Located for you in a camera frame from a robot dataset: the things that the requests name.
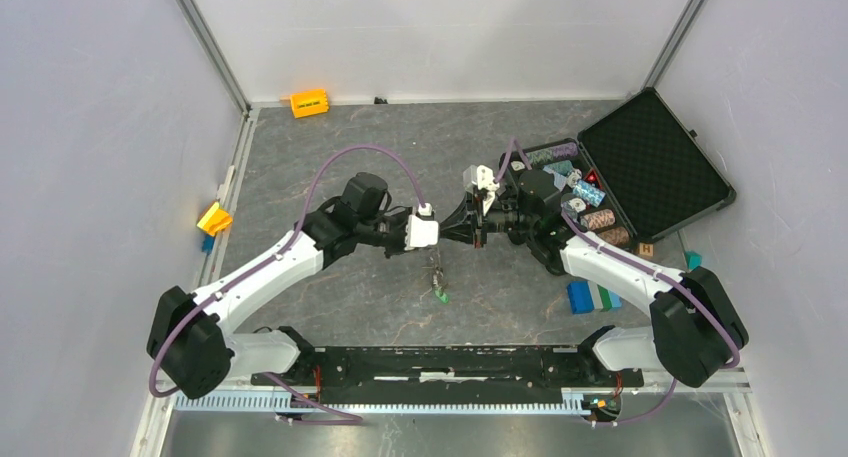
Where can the yellow orange block at left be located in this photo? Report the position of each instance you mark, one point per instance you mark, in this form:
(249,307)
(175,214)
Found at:
(214,220)

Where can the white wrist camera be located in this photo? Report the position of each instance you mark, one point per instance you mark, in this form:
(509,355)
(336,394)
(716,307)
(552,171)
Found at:
(480,178)
(422,229)

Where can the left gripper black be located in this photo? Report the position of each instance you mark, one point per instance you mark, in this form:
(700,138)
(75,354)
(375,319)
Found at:
(399,248)

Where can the black poker chip case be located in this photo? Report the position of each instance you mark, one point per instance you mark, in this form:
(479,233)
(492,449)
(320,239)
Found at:
(636,175)

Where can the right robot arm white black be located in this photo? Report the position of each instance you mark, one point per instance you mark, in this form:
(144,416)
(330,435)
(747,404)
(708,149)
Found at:
(694,330)

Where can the orange box at back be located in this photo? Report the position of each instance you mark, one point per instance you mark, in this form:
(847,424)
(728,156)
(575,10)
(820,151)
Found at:
(309,103)

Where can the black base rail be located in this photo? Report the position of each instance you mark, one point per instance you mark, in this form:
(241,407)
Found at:
(421,375)

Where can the blue green white block stack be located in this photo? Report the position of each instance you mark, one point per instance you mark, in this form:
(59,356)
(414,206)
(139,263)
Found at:
(588,297)

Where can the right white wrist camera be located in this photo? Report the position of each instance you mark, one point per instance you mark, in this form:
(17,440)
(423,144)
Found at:
(480,178)

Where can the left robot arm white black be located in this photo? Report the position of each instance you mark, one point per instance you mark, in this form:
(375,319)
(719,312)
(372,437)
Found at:
(194,342)

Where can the small teal cube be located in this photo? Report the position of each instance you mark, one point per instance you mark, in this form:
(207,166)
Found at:
(693,259)

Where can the small blue block at left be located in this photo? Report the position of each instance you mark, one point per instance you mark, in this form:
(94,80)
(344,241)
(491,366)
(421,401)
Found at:
(207,244)

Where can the small wooden letter cube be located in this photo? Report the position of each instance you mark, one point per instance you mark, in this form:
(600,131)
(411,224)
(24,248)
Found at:
(645,250)

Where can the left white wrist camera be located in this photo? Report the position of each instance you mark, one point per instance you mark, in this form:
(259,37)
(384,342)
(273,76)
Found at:
(422,229)

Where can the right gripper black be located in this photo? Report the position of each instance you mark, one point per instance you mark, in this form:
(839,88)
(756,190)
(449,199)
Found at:
(471,207)

